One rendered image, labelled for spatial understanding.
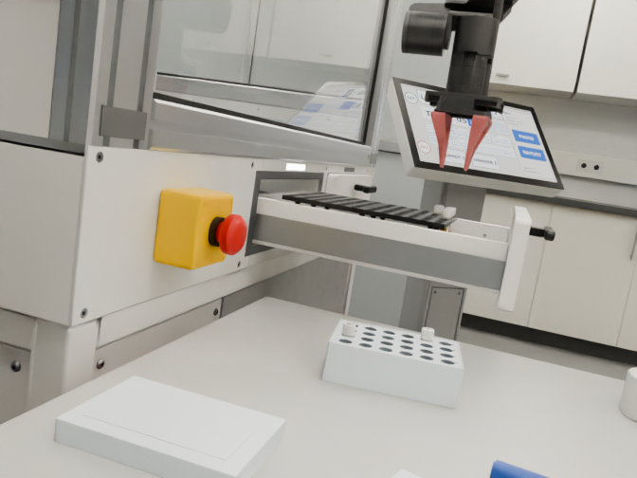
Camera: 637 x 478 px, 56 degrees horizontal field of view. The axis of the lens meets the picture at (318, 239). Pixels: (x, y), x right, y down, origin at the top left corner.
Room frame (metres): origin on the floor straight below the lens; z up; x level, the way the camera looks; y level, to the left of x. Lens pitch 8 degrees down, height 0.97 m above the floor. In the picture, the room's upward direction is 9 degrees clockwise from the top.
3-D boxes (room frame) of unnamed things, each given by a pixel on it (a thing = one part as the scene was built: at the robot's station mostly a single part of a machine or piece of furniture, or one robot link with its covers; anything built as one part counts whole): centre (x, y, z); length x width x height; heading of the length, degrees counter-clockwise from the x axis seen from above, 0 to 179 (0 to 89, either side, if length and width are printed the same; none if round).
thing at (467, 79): (0.86, -0.17, 1.09); 0.10 x 0.07 x 0.07; 71
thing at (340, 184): (1.21, -0.05, 0.87); 0.29 x 0.02 x 0.11; 163
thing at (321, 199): (0.88, -0.07, 0.87); 0.22 x 0.18 x 0.06; 73
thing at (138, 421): (0.39, 0.08, 0.77); 0.13 x 0.09 x 0.02; 74
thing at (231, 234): (0.58, 0.09, 0.88); 0.04 x 0.03 x 0.04; 163
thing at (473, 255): (0.88, -0.06, 0.86); 0.40 x 0.26 x 0.06; 73
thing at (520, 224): (0.82, -0.27, 0.87); 0.29 x 0.02 x 0.11; 163
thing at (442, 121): (0.86, -0.17, 1.02); 0.07 x 0.07 x 0.09; 71
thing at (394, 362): (0.57, -0.09, 0.78); 0.12 x 0.08 x 0.04; 81
